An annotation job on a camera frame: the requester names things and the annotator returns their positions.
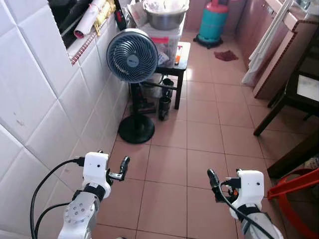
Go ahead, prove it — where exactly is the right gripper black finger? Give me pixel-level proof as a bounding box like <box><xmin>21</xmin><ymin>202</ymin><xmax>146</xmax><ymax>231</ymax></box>
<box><xmin>207</xmin><ymin>168</ymin><xmax>222</xmax><ymax>191</ymax></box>

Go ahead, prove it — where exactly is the red plastic stool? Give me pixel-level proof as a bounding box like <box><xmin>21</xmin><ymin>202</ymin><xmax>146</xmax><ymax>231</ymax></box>
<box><xmin>267</xmin><ymin>168</ymin><xmax>319</xmax><ymax>239</ymax></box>

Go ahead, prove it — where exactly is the black vacuum cleaner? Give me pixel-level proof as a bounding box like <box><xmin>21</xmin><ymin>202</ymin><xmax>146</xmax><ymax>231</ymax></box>
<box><xmin>131</xmin><ymin>77</ymin><xmax>175</xmax><ymax>121</ymax></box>

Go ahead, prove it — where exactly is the grey standing fan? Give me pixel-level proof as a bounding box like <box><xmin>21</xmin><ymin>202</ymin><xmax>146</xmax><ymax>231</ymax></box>
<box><xmin>106</xmin><ymin>28</ymin><xmax>159</xmax><ymax>145</ymax></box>

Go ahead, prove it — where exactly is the small black side table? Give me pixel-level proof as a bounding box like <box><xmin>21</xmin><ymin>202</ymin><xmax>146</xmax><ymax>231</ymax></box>
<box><xmin>150</xmin><ymin>41</ymin><xmax>191</xmax><ymax>110</ymax></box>

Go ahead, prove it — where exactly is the dark red floor cloth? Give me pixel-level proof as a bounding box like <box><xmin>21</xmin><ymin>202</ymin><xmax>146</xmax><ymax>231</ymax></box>
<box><xmin>214</xmin><ymin>50</ymin><xmax>239</xmax><ymax>62</ymax></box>

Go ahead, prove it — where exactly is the clear plastic storage box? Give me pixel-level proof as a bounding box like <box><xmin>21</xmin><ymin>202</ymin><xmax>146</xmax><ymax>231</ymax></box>
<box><xmin>149</xmin><ymin>22</ymin><xmax>186</xmax><ymax>68</ymax></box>

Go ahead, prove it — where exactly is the white hanging cloth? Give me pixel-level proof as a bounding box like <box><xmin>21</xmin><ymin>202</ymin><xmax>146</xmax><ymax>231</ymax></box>
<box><xmin>242</xmin><ymin>0</ymin><xmax>295</xmax><ymax>88</ymax></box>

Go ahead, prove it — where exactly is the white rolled paper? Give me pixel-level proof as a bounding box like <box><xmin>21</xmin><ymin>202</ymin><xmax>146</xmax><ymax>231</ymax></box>
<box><xmin>74</xmin><ymin>0</ymin><xmax>108</xmax><ymax>39</ymax></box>

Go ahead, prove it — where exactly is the yellow bundle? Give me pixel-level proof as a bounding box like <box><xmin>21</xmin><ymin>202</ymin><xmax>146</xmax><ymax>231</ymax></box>
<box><xmin>92</xmin><ymin>2</ymin><xmax>116</xmax><ymax>36</ymax></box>

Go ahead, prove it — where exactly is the brown wooden cabinet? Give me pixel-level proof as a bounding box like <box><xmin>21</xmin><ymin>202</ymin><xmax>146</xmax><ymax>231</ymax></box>
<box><xmin>235</xmin><ymin>0</ymin><xmax>319</xmax><ymax>100</ymax></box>

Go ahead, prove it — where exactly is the large metal bowl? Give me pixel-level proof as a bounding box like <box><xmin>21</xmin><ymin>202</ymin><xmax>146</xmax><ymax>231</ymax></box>
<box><xmin>144</xmin><ymin>2</ymin><xmax>190</xmax><ymax>30</ymax></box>

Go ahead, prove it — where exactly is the teal gas cylinder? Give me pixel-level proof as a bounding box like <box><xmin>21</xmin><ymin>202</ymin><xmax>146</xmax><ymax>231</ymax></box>
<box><xmin>193</xmin><ymin>0</ymin><xmax>230</xmax><ymax>49</ymax></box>

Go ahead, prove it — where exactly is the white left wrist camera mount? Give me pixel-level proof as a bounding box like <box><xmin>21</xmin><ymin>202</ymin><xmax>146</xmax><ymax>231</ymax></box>
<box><xmin>82</xmin><ymin>152</ymin><xmax>111</xmax><ymax>186</ymax></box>

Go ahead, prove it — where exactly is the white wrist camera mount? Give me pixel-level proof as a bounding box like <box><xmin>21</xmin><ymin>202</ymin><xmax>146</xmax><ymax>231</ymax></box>
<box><xmin>82</xmin><ymin>152</ymin><xmax>111</xmax><ymax>186</ymax></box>
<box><xmin>235</xmin><ymin>170</ymin><xmax>265</xmax><ymax>207</ymax></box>

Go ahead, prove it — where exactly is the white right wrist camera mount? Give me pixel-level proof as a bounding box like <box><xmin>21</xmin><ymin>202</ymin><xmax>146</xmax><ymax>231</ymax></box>
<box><xmin>235</xmin><ymin>170</ymin><xmax>265</xmax><ymax>207</ymax></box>

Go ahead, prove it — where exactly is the black red handle tool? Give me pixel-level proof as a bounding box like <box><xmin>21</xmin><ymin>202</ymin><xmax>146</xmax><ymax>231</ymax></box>
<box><xmin>114</xmin><ymin>0</ymin><xmax>128</xmax><ymax>30</ymax></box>

